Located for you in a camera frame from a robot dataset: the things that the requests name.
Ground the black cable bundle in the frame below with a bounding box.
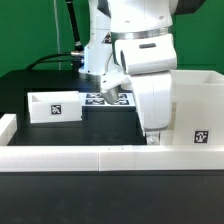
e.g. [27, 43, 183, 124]
[25, 0, 84, 72]

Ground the white drawer cabinet box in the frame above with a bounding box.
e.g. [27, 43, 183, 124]
[160, 70, 224, 145]

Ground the white fence wall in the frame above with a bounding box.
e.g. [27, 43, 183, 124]
[0, 114, 224, 172]

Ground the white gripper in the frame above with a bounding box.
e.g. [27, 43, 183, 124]
[115, 34, 177, 145]

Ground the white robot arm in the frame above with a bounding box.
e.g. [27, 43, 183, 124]
[79, 0, 206, 144]

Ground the white drawer tray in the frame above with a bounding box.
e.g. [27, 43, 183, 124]
[27, 91, 82, 123]

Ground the white marker sheet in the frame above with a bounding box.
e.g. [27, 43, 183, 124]
[80, 92, 136, 111]

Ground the grey thin cable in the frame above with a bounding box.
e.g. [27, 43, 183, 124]
[53, 0, 62, 71]

